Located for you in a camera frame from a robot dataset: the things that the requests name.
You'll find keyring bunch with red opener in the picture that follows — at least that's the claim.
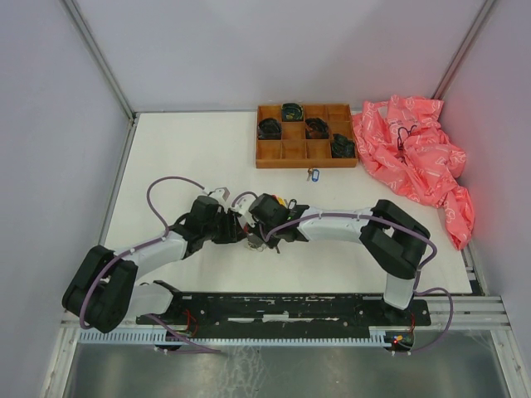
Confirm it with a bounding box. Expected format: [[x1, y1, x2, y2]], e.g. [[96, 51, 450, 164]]
[[244, 197, 300, 254]]

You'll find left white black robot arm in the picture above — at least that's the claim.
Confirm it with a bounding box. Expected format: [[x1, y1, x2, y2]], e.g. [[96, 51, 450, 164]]
[[61, 196, 246, 333]]

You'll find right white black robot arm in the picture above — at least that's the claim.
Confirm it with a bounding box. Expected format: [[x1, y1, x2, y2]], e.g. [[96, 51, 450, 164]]
[[244, 193, 436, 324]]

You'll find key with blue tag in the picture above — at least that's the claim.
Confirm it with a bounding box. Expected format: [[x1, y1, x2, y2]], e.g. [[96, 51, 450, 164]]
[[306, 167, 320, 182]]

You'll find black item left compartment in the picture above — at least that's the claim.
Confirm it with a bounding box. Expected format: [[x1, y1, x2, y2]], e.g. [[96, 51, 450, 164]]
[[257, 118, 282, 140]]

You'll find black item compartment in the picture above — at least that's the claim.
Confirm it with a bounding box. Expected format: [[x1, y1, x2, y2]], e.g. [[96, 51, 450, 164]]
[[304, 118, 329, 139], [280, 103, 304, 122], [257, 118, 282, 140], [330, 133, 355, 158]]

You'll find wooden compartment tray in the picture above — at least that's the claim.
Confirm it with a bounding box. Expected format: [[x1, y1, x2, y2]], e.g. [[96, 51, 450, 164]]
[[255, 103, 358, 169]]

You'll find black item middle compartment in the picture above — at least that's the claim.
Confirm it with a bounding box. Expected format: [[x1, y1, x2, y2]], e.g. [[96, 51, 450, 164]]
[[304, 118, 329, 139]]

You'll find black item right compartment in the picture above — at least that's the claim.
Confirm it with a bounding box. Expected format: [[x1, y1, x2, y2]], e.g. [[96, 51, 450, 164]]
[[330, 133, 355, 158]]

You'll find black item top compartment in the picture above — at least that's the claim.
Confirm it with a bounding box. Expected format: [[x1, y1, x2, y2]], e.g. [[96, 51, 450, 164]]
[[280, 103, 304, 122]]

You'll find pink plastic bag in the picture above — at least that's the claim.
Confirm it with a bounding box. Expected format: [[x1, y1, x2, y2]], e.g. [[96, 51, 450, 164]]
[[352, 95, 475, 250]]

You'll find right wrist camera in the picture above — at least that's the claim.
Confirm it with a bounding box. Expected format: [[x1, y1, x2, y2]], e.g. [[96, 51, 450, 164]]
[[231, 197, 255, 216]]

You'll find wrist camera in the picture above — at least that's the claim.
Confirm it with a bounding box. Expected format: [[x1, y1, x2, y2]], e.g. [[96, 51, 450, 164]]
[[207, 187, 230, 206], [231, 197, 255, 216]]

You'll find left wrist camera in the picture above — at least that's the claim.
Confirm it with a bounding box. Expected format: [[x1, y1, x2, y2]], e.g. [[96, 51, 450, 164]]
[[207, 187, 230, 206]]

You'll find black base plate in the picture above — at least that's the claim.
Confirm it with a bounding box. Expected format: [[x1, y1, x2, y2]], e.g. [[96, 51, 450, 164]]
[[160, 292, 431, 332]]

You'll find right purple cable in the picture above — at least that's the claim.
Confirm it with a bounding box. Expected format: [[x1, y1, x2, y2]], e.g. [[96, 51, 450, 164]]
[[230, 190, 457, 357]]

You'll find white slotted cable duct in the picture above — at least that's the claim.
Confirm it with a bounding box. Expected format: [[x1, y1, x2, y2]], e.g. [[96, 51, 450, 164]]
[[79, 328, 414, 347]]

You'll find aluminium frame rail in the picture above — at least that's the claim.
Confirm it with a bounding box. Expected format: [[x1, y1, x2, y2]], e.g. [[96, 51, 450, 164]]
[[61, 0, 138, 121]]

